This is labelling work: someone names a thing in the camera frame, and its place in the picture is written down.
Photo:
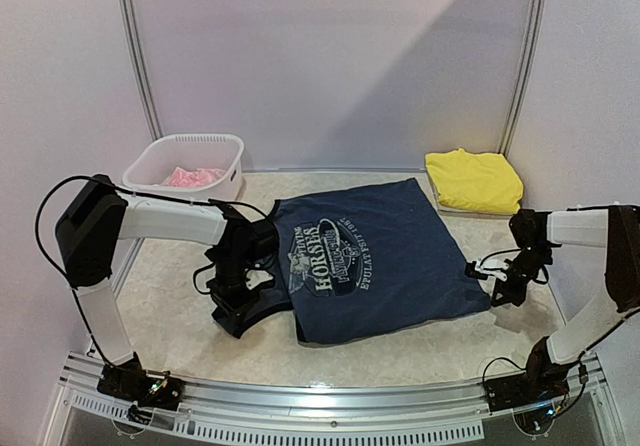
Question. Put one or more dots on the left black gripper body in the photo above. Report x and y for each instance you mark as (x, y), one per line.
(226, 287)

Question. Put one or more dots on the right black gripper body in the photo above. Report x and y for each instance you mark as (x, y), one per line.
(505, 289)

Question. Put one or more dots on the navy blue tank top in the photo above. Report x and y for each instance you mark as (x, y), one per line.
(366, 261)

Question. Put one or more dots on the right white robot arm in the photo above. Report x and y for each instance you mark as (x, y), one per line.
(590, 251)

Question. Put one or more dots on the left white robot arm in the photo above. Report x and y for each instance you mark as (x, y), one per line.
(102, 214)

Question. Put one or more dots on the white plastic laundry basket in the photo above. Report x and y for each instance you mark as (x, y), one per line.
(152, 170)

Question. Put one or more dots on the folded yellow shirt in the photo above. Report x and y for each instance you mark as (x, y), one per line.
(479, 183)

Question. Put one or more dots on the pink crumpled garment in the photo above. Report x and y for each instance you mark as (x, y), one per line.
(200, 177)

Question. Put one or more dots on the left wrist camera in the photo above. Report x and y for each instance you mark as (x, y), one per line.
(254, 278)

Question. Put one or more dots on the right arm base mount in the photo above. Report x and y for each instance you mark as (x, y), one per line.
(518, 389)

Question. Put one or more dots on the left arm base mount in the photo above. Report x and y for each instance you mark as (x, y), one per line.
(130, 382)

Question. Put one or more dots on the aluminium front rail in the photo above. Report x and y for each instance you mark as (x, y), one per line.
(222, 413)

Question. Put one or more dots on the right aluminium frame post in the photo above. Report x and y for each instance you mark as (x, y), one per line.
(525, 65)

